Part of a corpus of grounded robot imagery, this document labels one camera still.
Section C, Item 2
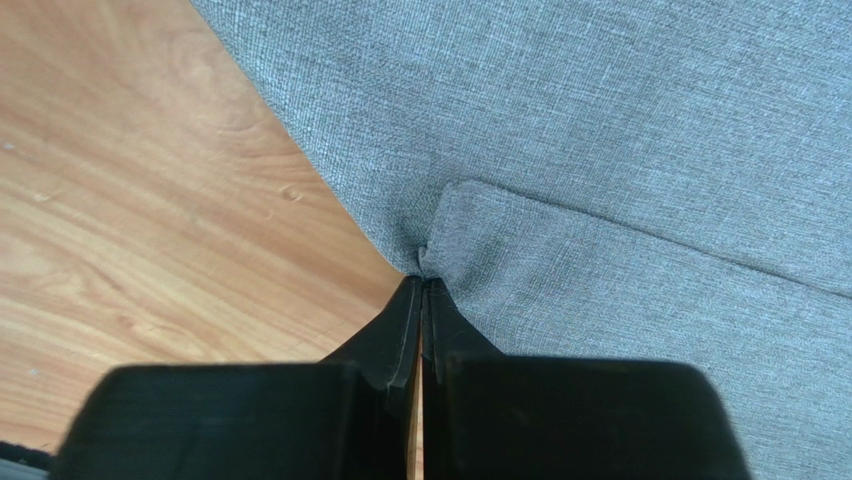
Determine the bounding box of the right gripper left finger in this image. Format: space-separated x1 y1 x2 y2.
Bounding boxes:
322 277 423 479

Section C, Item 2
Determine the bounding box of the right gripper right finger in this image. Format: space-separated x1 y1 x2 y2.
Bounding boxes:
420 279 502 479

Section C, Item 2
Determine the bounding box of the grey cloth napkin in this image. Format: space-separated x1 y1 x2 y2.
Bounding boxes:
195 1 851 479

